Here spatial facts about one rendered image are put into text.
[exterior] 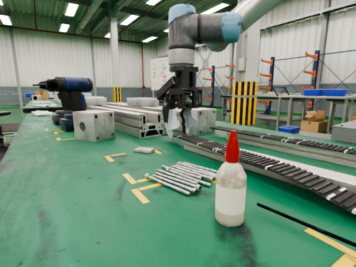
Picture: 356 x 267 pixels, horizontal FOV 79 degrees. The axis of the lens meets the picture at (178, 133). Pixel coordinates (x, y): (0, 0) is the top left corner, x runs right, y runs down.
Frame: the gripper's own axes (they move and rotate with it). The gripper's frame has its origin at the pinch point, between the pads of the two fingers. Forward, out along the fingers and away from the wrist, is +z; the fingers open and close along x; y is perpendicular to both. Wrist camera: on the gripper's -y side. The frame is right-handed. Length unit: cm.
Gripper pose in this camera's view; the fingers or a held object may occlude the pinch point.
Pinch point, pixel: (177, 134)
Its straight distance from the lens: 67.5
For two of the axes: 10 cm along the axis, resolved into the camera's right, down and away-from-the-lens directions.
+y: 6.2, 1.6, -7.7
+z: 0.0, 9.8, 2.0
